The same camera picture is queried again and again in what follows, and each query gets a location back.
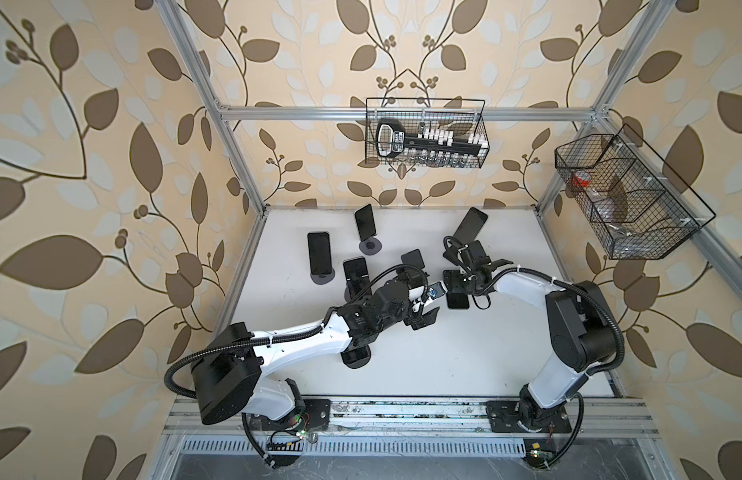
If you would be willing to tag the black phone middle left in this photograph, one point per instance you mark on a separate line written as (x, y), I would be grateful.
(356, 276)

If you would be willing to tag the black wire basket back wall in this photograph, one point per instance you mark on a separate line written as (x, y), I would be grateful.
(461, 116)

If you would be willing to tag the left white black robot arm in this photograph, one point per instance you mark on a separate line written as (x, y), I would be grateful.
(235, 373)

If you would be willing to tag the grey round stand far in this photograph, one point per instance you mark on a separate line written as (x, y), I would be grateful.
(370, 246)

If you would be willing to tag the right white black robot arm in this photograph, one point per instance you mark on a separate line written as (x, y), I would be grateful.
(584, 334)

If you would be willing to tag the black square stand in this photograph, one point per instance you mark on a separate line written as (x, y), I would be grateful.
(467, 256)
(414, 264)

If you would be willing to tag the aluminium rail front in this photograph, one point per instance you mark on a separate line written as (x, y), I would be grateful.
(604, 418)

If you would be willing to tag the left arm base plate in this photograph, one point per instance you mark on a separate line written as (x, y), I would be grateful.
(305, 414)

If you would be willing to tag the black phone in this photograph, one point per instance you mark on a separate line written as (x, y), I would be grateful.
(319, 250)
(356, 276)
(365, 222)
(355, 345)

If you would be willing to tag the grey round stand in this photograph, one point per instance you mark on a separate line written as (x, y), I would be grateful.
(322, 276)
(370, 246)
(357, 358)

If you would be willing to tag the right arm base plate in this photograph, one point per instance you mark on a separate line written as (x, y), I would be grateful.
(514, 416)

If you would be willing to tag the black phone far left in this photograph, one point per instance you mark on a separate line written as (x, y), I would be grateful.
(319, 250)

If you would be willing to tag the black phone stand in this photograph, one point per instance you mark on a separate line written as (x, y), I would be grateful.
(470, 226)
(457, 299)

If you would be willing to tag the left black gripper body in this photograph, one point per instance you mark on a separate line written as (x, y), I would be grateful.
(405, 311)

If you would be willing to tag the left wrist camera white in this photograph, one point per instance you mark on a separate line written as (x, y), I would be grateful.
(429, 293)

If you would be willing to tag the black tool with vials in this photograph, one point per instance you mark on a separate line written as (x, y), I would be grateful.
(392, 140)

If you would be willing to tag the black wire basket right wall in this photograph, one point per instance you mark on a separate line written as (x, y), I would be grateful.
(639, 205)

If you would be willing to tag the grey round stand left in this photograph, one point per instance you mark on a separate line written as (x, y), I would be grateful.
(322, 276)

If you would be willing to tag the black phone near front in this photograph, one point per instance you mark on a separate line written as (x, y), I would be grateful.
(355, 345)

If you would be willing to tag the black wire basket wall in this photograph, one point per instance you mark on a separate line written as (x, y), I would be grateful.
(639, 205)
(461, 116)

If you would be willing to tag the grey round stand front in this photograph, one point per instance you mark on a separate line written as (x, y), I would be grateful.
(357, 358)

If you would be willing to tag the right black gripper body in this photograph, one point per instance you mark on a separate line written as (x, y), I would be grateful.
(460, 281)

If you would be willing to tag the black phone far centre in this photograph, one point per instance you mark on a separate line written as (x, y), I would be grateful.
(365, 222)

